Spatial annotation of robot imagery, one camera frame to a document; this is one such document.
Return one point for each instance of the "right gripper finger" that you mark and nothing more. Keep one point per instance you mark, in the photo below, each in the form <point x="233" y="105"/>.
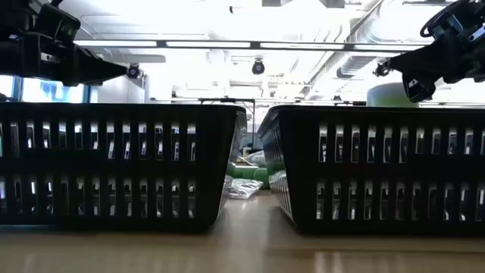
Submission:
<point x="424" y="60"/>

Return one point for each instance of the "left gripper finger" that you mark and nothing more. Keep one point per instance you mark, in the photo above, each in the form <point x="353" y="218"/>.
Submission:
<point x="94" y="70"/>

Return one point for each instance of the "clear bag of cotton balls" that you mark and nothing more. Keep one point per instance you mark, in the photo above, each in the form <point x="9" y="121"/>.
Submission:
<point x="254" y="158"/>

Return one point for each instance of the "green wipes canister white lid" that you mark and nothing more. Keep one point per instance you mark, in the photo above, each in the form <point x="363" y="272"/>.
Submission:
<point x="386" y="96"/>

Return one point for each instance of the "black slotted plastic basket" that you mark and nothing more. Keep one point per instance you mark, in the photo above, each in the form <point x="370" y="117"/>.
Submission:
<point x="379" y="168"/>
<point x="113" y="167"/>

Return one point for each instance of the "overhead rig bar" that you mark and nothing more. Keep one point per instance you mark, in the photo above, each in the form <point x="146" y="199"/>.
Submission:
<point x="255" y="45"/>

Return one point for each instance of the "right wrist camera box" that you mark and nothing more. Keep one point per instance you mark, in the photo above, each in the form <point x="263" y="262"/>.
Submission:
<point x="451" y="22"/>

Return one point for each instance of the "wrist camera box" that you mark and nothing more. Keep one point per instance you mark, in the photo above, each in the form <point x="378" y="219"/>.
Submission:
<point x="451" y="22"/>
<point x="57" y="22"/>

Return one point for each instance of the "small black mounted camera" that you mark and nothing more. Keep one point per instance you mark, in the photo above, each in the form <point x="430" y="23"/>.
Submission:
<point x="133" y="71"/>
<point x="382" y="69"/>

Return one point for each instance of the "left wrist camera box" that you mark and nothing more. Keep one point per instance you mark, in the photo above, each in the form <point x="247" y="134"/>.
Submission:
<point x="57" y="22"/>

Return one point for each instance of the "black overhead rig camera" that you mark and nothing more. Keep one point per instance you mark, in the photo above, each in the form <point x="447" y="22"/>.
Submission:
<point x="258" y="67"/>

